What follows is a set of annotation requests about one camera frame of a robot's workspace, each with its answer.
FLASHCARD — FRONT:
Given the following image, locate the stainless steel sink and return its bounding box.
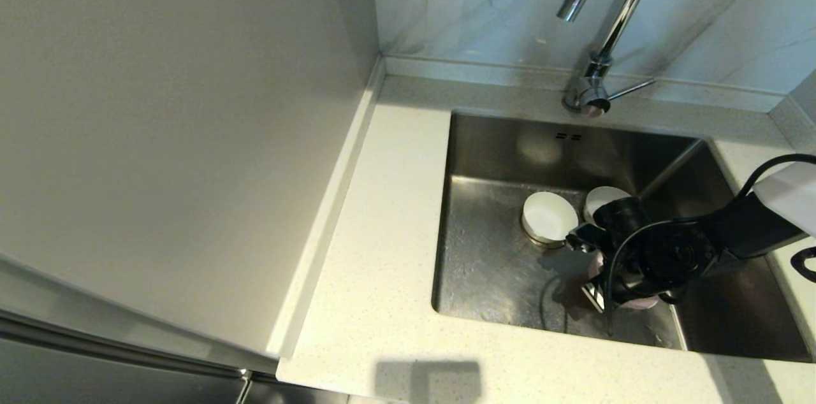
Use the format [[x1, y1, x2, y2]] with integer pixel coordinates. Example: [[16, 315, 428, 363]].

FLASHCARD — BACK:
[[432, 110, 816, 364]]

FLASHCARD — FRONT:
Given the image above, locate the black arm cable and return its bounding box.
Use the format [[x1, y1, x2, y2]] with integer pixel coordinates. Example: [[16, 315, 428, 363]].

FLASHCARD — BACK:
[[602, 154, 816, 338], [789, 247, 816, 285]]

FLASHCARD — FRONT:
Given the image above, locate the steel bowl with white inside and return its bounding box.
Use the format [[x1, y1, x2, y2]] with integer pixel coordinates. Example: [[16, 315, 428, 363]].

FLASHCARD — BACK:
[[583, 185, 633, 227]]

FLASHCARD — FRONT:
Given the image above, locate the tall grey cabinet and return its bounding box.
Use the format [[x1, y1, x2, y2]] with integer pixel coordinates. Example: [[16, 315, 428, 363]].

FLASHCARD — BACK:
[[0, 0, 387, 404]]

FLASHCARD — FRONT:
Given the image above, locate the pink bowl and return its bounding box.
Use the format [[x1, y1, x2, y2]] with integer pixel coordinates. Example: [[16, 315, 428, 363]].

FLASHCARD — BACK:
[[585, 250, 661, 311]]

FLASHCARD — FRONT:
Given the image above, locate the chrome gooseneck faucet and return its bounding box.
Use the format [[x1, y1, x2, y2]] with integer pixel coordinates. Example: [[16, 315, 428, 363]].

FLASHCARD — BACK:
[[557, 0, 665, 119]]

